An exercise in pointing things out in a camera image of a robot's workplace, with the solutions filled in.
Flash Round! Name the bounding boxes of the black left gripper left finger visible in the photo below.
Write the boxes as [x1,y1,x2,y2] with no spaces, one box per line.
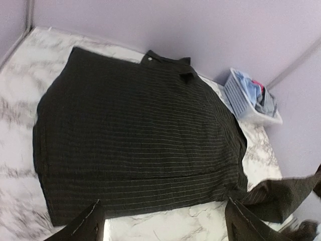
[45,200,105,241]

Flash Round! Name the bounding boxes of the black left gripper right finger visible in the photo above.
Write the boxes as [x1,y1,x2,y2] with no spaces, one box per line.
[225,198,291,240]

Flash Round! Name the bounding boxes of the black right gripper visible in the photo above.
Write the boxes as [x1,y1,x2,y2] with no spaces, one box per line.
[286,220,320,241]

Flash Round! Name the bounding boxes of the black pinstriped shirt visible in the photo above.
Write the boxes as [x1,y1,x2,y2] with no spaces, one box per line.
[33,47,320,226]

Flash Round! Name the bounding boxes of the white plastic laundry basket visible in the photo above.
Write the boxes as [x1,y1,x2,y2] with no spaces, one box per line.
[224,68,283,126]

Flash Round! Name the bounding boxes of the grey denim jeans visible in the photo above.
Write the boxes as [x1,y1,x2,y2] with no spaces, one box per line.
[255,88,277,117]

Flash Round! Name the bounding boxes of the light blue shirt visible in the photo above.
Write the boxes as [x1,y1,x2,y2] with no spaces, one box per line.
[234,70,261,106]

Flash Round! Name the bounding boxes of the red garment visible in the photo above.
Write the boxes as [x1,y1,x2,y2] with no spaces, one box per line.
[252,80,265,93]

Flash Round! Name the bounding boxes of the right aluminium corner post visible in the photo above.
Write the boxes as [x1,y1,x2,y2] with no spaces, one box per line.
[266,37,320,90]

